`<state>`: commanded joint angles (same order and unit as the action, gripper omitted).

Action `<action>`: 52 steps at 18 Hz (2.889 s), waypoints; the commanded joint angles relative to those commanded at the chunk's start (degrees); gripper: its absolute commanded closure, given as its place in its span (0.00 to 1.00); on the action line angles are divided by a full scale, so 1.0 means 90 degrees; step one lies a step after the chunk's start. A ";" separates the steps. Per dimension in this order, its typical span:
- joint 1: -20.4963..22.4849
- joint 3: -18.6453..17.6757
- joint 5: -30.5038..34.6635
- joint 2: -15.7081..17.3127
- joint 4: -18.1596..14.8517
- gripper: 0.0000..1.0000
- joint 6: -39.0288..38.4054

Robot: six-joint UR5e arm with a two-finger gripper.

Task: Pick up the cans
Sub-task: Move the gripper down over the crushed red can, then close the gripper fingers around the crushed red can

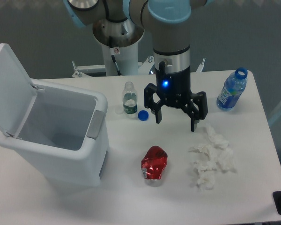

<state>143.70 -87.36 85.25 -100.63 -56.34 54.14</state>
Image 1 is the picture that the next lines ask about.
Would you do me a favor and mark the clear bottle green label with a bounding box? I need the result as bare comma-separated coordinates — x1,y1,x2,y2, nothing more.
122,81,138,118

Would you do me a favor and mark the crumpled white tissue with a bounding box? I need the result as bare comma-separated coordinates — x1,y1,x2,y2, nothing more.
189,123,237,190

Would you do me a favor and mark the white bottle cap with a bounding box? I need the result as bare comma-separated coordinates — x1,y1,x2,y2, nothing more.
115,108,124,114

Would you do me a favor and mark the white trash bin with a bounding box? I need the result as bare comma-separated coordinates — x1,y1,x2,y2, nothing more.
0,80,109,187

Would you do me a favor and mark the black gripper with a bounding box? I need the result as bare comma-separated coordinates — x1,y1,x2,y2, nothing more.
144,66,208,132

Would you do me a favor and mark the white trash bin lid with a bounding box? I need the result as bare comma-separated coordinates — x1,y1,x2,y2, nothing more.
0,43,37,137

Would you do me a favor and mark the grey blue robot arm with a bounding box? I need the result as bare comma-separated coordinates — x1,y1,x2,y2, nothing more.
64,0,208,131

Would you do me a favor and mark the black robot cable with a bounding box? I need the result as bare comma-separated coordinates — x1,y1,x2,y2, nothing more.
109,37,122,76

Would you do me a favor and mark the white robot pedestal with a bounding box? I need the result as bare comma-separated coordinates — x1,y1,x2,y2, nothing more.
93,19,144,76

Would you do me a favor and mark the white metal base frame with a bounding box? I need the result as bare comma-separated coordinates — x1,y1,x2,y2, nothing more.
71,56,207,78

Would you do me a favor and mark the blue plastic water bottle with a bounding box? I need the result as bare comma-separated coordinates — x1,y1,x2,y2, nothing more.
216,67,248,111

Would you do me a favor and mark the crushed red can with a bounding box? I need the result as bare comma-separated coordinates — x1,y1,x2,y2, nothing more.
141,145,168,187

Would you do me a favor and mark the blue bottle cap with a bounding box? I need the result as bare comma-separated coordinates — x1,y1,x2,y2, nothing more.
138,110,149,121

